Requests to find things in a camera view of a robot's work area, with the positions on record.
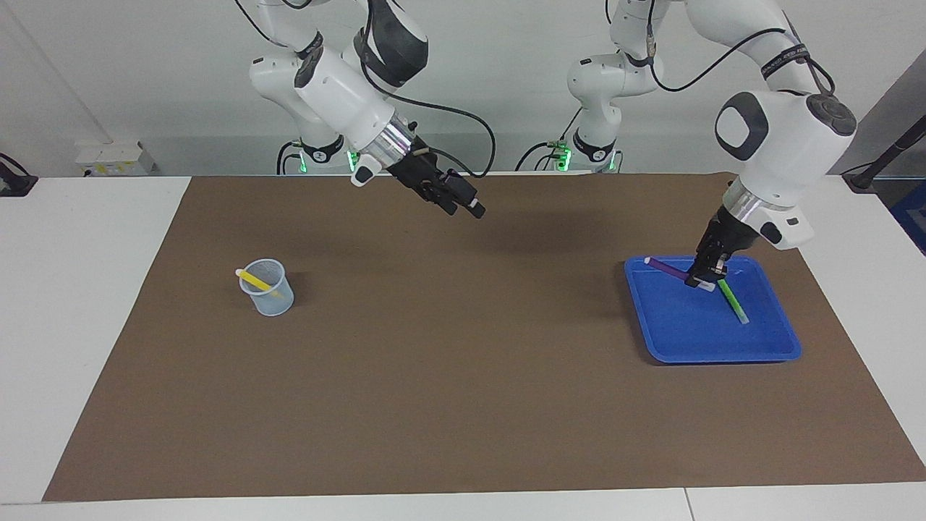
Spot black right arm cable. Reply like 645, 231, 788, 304
362, 0, 497, 179

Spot blue plastic tray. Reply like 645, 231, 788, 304
624, 255, 802, 364

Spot black base cables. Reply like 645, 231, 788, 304
276, 140, 305, 176
515, 109, 583, 172

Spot purple pen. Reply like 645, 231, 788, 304
644, 257, 717, 292

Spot translucent plastic cup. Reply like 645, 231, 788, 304
239, 258, 295, 317

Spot black table clamp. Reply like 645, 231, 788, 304
0, 153, 38, 198

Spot blue box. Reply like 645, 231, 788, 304
891, 179, 926, 255

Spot black stand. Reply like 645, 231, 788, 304
841, 116, 926, 193

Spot brown table mat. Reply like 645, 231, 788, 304
42, 172, 926, 502

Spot black left base cables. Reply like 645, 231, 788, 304
515, 109, 583, 172

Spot green pen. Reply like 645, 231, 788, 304
716, 279, 750, 325

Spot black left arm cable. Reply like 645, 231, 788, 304
646, 0, 836, 98

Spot yellow pen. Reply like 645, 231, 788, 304
235, 268, 284, 299

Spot black right base cables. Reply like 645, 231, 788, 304
276, 140, 305, 176

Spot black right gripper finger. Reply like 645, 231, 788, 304
423, 185, 460, 216
445, 174, 487, 219

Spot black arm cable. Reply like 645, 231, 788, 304
362, 0, 497, 179
646, 0, 836, 98

